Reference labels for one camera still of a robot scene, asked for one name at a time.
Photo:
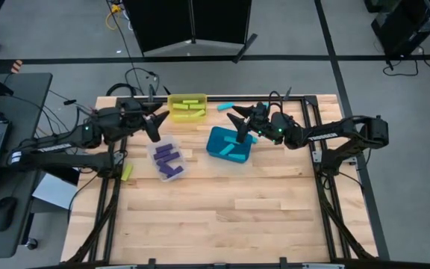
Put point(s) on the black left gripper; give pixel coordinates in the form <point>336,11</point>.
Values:
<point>134,116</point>

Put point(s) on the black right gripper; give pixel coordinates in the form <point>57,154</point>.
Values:
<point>263,119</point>

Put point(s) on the green block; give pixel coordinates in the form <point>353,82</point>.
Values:
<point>197,106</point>
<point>127,172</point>
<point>198,113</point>
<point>190,101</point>
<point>180,106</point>

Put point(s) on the teal block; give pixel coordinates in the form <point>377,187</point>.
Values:
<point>230,139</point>
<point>266,105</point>
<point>237,156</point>
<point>227,149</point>
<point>225,107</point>

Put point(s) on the purple block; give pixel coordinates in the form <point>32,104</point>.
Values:
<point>165,168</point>
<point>162,154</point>
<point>177,170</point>
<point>164,148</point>
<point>172,156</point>

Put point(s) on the clear plastic bin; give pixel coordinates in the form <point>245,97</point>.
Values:
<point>170,179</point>

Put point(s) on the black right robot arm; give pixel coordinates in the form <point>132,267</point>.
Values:
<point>323,136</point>

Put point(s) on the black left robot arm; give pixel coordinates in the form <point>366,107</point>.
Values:
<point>62,147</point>

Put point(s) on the yellow plastic bin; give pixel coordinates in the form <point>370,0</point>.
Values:
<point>175,96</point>

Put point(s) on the blue plastic bin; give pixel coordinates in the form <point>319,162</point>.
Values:
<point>215,147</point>

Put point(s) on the black folding partition screen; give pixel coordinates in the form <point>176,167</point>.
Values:
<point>162,22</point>

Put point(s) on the white sheet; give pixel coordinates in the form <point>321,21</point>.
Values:
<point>52,192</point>

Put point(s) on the black desk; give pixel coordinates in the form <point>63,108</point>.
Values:
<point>21,112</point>

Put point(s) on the person's foot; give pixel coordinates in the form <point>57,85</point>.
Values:
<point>16,66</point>

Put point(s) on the desk caster wheel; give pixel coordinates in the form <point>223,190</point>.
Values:
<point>32,244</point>

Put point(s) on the black computer mouse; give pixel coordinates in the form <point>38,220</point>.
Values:
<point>4,213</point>

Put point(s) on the black computer tower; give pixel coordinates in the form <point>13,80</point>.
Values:
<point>405,22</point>

